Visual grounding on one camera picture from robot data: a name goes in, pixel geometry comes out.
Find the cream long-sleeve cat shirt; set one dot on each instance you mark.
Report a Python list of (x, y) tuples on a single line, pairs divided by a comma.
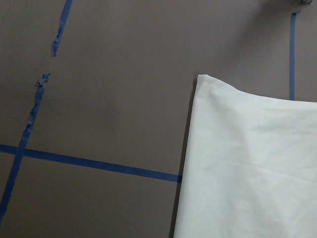
[(251, 166)]

